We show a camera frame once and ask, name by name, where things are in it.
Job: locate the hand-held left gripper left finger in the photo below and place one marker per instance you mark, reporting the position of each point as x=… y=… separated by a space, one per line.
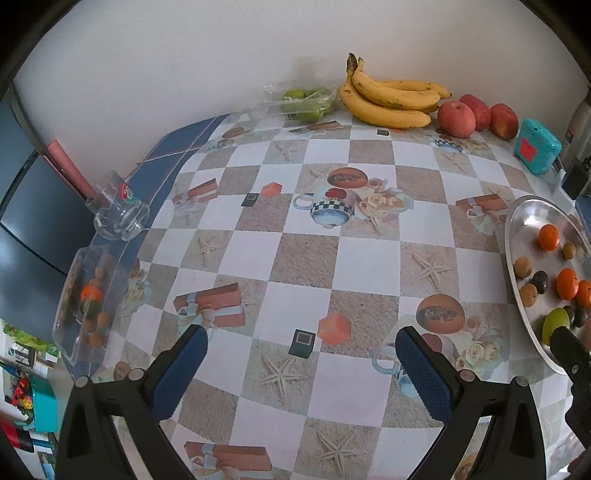
x=180 y=374

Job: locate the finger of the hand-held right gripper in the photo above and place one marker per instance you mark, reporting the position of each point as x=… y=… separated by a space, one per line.
x=570 y=350

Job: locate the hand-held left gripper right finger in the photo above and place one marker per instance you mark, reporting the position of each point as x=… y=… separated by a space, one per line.
x=425 y=374

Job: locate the green pear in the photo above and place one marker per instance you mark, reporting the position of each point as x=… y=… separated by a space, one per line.
x=555 y=323

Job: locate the dark plum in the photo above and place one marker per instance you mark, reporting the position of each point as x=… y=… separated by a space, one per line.
x=577 y=316
x=540 y=281

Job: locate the orange tangerine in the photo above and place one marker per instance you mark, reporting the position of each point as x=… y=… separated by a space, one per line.
x=549 y=237
x=90 y=293
x=584 y=294
x=567 y=283

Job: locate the small brown fruit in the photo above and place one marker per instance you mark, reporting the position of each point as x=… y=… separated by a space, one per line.
x=97 y=340
x=523 y=266
x=102 y=318
x=528 y=294
x=569 y=251

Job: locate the round metal plate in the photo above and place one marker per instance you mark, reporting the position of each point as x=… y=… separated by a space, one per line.
x=526 y=221

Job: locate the teal storage bin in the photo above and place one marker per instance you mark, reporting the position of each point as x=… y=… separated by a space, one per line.
x=44 y=408

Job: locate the clear plastic container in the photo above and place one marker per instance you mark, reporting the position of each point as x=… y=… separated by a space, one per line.
x=74 y=277

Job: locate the colourful toy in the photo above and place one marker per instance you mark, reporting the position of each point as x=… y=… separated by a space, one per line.
x=21 y=399

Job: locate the black charger block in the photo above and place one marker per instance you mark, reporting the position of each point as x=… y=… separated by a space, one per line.
x=575 y=180

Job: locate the glass mug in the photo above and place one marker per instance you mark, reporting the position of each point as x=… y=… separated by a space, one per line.
x=120 y=212

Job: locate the teal box with red label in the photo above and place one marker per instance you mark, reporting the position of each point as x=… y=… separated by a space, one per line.
x=538 y=147

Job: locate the steel thermos jug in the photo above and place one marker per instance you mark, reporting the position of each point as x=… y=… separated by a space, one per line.
x=579 y=124

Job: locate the red apple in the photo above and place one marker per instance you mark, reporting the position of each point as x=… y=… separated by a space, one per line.
x=504 y=121
x=456 y=119
x=478 y=110

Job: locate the yellow banana bunch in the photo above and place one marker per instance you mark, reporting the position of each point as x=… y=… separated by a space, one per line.
x=392 y=99

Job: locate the clear bag of green fruit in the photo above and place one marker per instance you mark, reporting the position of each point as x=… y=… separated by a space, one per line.
x=304 y=101

